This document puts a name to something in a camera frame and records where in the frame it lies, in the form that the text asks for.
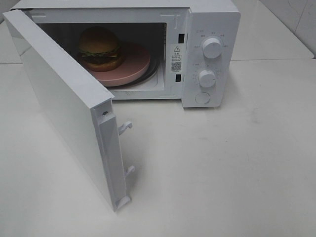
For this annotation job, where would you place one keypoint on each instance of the burger with sesame-free bun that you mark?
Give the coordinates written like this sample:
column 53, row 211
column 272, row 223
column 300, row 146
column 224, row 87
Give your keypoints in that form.
column 99, row 50

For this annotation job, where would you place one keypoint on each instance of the lower white dial knob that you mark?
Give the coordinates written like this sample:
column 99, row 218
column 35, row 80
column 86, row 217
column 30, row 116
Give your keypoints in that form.
column 207, row 78

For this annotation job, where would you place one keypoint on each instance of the white microwave oven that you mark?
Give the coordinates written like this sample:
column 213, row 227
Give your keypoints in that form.
column 172, row 30

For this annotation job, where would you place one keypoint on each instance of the white dial knob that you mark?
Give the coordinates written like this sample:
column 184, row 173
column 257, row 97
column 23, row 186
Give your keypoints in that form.
column 207, row 78
column 212, row 47

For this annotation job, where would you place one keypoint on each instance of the glass microwave turntable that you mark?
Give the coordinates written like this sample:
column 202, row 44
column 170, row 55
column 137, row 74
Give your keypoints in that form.
column 152, row 69

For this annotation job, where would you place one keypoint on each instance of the pink round plate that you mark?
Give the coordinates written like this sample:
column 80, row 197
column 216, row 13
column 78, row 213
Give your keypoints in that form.
column 136, row 63

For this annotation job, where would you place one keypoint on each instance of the round white door button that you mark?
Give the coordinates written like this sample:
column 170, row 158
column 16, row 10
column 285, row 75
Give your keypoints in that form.
column 203, row 98

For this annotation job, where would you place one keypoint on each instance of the white microwave door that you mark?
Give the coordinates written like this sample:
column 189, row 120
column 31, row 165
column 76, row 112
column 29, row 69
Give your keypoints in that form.
column 79, row 107

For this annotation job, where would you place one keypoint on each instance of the upper white dial knob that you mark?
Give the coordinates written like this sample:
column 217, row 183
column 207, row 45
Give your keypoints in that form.
column 212, row 47

